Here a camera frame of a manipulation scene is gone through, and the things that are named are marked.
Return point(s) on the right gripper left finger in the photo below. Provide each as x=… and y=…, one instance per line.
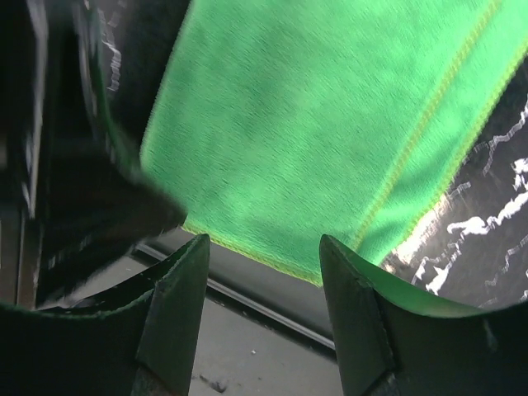
x=136, y=338

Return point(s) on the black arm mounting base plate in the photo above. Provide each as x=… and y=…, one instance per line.
x=262, y=333

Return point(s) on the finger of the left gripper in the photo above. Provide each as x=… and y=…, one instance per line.
x=96, y=203

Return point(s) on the green towel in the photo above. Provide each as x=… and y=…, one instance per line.
x=280, y=121

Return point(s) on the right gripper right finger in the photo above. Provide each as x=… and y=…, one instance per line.
x=392, y=338

